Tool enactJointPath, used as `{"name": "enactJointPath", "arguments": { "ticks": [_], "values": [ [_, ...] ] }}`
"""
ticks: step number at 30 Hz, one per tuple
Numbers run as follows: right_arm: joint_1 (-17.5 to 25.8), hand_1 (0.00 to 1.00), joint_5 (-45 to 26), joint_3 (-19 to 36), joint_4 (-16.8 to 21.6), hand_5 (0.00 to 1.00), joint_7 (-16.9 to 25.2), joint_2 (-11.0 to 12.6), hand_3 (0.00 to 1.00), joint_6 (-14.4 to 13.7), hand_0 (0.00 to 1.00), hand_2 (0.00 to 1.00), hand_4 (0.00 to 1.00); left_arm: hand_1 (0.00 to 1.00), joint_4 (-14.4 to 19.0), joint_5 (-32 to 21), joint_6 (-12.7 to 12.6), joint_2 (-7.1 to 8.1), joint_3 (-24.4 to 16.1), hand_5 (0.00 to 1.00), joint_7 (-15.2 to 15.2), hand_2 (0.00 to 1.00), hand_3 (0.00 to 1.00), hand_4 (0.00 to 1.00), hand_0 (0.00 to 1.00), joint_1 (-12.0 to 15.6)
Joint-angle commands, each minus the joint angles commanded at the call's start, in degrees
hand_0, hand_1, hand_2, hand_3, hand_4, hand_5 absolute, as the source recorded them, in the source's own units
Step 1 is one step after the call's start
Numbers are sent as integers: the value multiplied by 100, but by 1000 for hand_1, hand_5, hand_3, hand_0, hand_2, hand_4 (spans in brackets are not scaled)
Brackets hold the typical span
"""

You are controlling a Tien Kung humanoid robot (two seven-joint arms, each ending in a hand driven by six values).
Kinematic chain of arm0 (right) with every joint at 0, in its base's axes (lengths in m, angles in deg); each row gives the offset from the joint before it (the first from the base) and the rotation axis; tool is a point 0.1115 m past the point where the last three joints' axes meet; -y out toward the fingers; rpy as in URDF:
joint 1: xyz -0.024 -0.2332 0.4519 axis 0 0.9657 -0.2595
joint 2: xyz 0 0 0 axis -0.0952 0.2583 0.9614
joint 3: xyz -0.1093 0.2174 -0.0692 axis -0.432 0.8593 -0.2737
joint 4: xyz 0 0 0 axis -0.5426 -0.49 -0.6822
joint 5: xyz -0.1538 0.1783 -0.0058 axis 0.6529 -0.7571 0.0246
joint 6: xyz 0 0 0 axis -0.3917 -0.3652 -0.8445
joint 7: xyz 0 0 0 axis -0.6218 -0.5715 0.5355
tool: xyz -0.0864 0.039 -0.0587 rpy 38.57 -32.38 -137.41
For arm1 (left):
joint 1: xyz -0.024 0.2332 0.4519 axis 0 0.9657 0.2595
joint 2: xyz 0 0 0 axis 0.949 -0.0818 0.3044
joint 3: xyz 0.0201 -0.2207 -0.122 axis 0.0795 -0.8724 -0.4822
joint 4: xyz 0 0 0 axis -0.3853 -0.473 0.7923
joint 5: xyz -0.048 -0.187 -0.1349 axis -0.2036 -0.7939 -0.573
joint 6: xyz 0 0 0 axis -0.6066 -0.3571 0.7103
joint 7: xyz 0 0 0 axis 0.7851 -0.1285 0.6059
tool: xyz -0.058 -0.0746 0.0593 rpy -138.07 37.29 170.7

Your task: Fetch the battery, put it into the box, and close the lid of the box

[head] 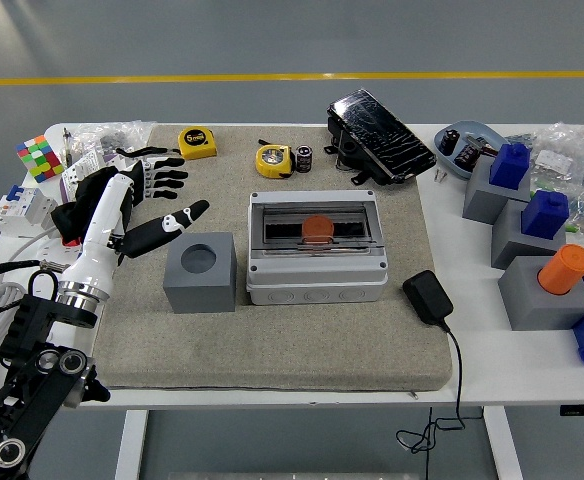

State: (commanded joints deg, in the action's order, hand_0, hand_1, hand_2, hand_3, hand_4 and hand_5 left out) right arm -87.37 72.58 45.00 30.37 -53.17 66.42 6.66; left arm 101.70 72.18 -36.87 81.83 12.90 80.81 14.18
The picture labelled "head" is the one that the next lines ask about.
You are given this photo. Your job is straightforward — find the blue block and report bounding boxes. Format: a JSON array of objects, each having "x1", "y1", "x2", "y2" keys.
[
  {"x1": 521, "y1": 189, "x2": 571, "y2": 237},
  {"x1": 488, "y1": 143, "x2": 531, "y2": 190}
]

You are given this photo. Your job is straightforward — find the white table leg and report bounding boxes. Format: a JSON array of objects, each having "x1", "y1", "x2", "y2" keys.
[
  {"x1": 481, "y1": 406, "x2": 524, "y2": 480},
  {"x1": 113, "y1": 409, "x2": 149, "y2": 480}
]

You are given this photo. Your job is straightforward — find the grey-brown mat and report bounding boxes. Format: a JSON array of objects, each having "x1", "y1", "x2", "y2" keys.
[{"x1": 91, "y1": 123, "x2": 454, "y2": 393}]

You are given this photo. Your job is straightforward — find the large colourful puzzle cube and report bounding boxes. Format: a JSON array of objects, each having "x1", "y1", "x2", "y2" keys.
[{"x1": 14, "y1": 135, "x2": 66, "y2": 184}]

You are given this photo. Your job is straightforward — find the black adapter cord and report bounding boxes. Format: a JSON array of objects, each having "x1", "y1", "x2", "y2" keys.
[{"x1": 395, "y1": 319, "x2": 467, "y2": 480}]

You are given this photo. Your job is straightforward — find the yellow tape measure with strap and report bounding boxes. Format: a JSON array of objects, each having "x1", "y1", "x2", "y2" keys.
[{"x1": 115, "y1": 126, "x2": 220, "y2": 161}]

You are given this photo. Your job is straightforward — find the white circuit breaker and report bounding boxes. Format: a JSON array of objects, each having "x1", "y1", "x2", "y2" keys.
[{"x1": 0, "y1": 183, "x2": 59, "y2": 239}]

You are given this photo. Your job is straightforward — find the black cracked screen device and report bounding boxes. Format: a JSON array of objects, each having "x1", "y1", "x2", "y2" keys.
[{"x1": 327, "y1": 88, "x2": 438, "y2": 184}]

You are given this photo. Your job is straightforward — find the grey block with round hole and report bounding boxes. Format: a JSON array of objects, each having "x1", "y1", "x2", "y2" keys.
[{"x1": 162, "y1": 231, "x2": 239, "y2": 315}]

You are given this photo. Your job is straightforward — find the blue-grey dish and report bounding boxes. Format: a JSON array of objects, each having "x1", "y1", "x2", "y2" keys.
[{"x1": 432, "y1": 119, "x2": 507, "y2": 182}]

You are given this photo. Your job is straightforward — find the small dark electronic part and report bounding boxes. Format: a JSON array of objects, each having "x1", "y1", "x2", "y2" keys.
[{"x1": 465, "y1": 134, "x2": 499, "y2": 157}]

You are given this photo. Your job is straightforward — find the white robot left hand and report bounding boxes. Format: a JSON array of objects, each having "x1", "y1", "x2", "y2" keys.
[{"x1": 60, "y1": 156, "x2": 212, "y2": 301}]

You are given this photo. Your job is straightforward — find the grey box with clear lid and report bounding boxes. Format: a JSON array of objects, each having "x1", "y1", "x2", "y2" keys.
[{"x1": 245, "y1": 189, "x2": 390, "y2": 306}]

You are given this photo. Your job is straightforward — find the black power adapter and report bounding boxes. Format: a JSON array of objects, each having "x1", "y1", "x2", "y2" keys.
[{"x1": 402, "y1": 269, "x2": 455, "y2": 327}]

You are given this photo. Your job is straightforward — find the grey block holder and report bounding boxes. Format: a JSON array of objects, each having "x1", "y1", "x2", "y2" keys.
[
  {"x1": 461, "y1": 158, "x2": 532, "y2": 225},
  {"x1": 497, "y1": 256, "x2": 584, "y2": 332},
  {"x1": 490, "y1": 199, "x2": 567, "y2": 272}
]

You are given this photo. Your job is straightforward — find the yellow and black tape measure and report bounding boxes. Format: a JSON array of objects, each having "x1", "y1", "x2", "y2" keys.
[{"x1": 255, "y1": 144, "x2": 296, "y2": 179}]

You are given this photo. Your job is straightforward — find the black cloth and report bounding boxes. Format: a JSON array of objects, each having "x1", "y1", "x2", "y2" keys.
[{"x1": 50, "y1": 166, "x2": 134, "y2": 251}]

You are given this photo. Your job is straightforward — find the black bracketed housing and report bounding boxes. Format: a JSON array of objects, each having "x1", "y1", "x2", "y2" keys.
[{"x1": 323, "y1": 113, "x2": 391, "y2": 188}]

